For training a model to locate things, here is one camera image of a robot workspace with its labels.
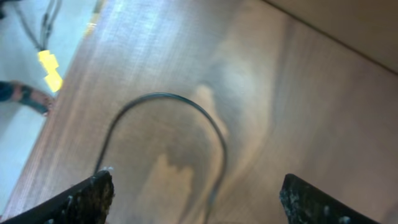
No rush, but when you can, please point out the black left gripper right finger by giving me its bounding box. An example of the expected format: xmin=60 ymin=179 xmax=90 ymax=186
xmin=279 ymin=174 xmax=377 ymax=224

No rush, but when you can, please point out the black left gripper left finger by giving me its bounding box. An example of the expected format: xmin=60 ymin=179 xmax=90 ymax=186
xmin=3 ymin=170 xmax=114 ymax=224

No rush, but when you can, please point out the black usb cable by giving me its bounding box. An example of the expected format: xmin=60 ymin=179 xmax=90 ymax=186
xmin=93 ymin=91 xmax=228 ymax=224

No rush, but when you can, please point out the yellow connector plug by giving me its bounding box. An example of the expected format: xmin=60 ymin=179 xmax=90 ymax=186
xmin=37 ymin=50 xmax=63 ymax=93

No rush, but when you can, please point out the black braided hose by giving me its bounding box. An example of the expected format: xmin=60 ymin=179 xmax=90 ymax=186
xmin=0 ymin=80 xmax=55 ymax=115

